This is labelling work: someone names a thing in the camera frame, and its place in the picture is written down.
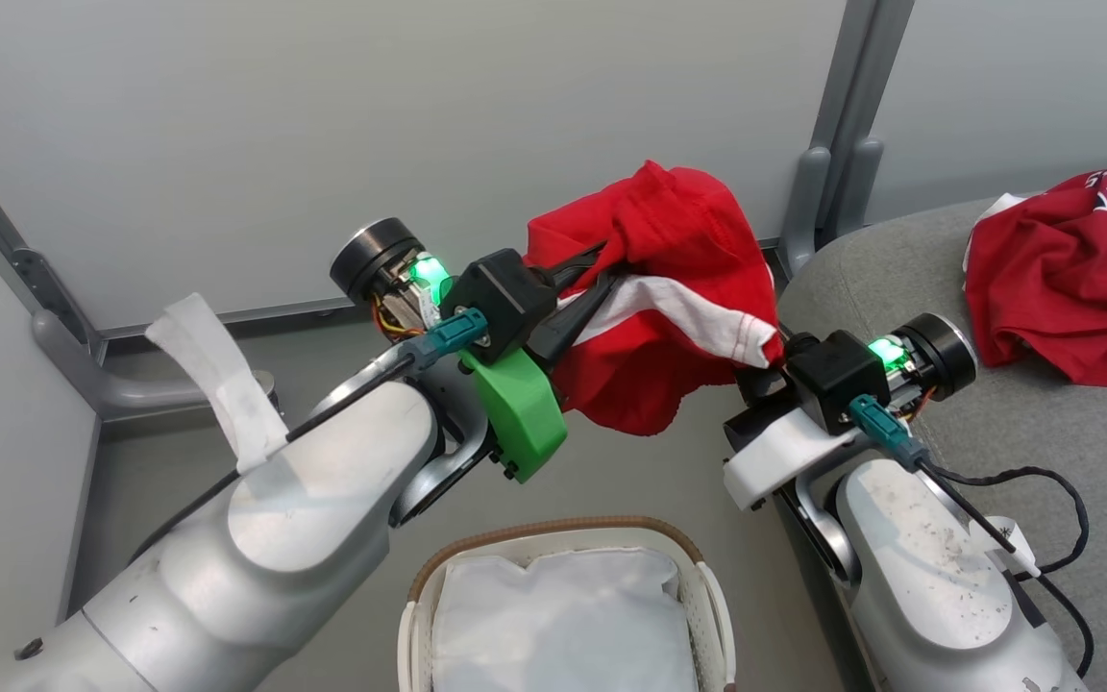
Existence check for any red garment with white stripe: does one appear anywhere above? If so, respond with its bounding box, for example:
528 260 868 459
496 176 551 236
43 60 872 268
524 160 786 439

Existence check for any grey partition corner post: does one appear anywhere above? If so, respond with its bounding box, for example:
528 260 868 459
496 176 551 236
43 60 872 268
0 118 98 349

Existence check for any grey partition post with feet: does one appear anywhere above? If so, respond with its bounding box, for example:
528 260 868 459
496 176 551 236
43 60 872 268
778 0 916 282

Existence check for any grey partition foot bar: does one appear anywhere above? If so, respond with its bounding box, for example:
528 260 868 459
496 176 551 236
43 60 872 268
30 308 278 421

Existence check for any white tape strip small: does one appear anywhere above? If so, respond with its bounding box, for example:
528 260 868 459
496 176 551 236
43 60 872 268
979 515 1042 580

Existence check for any white tape strip long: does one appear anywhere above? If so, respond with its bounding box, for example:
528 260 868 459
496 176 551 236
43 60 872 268
144 292 291 475

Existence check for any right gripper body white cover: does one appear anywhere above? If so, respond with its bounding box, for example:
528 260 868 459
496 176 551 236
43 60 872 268
724 312 978 511

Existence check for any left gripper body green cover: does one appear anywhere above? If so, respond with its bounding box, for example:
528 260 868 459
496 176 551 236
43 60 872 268
330 218 570 482

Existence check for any grey partition bottom rail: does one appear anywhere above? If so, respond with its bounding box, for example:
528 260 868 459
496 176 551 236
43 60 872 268
95 294 364 341

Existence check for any red jersey with number print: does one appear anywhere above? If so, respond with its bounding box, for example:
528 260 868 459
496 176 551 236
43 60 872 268
961 165 1107 389

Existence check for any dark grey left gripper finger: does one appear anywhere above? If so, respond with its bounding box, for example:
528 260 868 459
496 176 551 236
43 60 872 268
532 275 627 368
546 240 609 292

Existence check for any white woven laundry basket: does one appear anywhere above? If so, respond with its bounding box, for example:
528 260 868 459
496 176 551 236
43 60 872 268
397 516 738 692

